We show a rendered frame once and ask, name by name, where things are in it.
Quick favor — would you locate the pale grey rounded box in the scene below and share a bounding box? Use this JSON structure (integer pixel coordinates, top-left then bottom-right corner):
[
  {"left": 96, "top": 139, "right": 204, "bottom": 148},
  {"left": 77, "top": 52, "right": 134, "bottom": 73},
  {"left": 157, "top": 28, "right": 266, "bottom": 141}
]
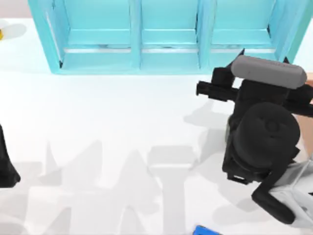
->
[{"left": 230, "top": 54, "right": 308, "bottom": 90}]

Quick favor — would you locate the light blue rack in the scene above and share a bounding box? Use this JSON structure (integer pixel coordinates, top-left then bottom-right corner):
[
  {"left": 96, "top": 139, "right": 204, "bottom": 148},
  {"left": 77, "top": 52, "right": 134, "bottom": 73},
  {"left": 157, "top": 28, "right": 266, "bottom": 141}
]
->
[{"left": 27, "top": 0, "right": 313, "bottom": 75}]

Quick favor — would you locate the blue object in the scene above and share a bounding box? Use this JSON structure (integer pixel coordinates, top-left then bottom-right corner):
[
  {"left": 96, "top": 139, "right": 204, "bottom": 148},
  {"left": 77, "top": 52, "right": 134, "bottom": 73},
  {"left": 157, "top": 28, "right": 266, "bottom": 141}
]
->
[{"left": 192, "top": 225, "right": 219, "bottom": 235}]

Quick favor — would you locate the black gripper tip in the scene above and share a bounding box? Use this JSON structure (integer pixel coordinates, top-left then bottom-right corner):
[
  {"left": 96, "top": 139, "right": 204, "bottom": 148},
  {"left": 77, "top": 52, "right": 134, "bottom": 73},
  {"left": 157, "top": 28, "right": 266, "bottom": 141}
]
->
[{"left": 0, "top": 124, "right": 22, "bottom": 189}]

